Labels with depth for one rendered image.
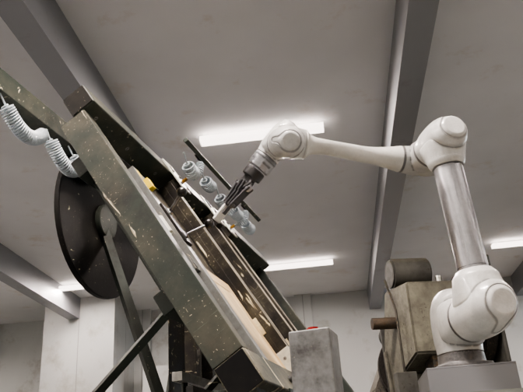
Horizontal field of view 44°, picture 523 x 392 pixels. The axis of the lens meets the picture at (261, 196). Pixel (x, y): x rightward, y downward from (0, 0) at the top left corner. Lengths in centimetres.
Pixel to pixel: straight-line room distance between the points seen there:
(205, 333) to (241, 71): 380
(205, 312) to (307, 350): 34
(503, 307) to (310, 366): 62
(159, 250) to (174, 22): 312
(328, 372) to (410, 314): 507
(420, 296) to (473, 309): 484
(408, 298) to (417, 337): 41
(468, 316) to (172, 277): 92
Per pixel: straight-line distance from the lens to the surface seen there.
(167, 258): 207
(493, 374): 221
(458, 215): 223
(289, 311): 414
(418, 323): 685
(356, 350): 1195
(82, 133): 244
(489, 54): 588
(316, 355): 184
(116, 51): 532
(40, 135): 302
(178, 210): 292
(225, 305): 223
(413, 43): 486
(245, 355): 190
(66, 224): 319
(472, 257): 219
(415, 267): 753
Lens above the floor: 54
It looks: 24 degrees up
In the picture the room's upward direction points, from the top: 4 degrees counter-clockwise
